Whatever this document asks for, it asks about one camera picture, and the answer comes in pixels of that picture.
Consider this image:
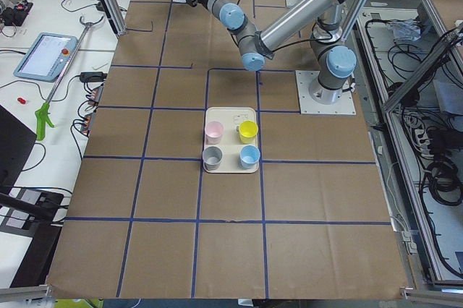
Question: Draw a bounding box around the grey plastic cup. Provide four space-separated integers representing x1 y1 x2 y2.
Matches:
202 146 223 171

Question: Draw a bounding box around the blue teach pendant tablet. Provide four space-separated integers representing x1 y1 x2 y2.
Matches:
13 33 77 82

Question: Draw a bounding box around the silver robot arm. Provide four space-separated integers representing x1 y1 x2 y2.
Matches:
186 0 357 105

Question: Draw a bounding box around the yellow plastic cup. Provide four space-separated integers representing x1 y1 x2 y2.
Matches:
238 120 258 144

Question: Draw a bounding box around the cream bunny tray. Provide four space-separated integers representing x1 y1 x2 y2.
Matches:
204 107 259 174

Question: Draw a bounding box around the pink plastic cup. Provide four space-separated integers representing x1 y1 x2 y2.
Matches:
205 121 224 145

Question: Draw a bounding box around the black monitor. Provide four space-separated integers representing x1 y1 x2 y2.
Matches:
0 106 36 194

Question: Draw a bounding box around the black power adapter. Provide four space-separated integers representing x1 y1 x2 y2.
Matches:
79 72 107 83

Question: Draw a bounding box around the metal reacher grabber tool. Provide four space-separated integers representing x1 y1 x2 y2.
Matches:
35 16 104 141

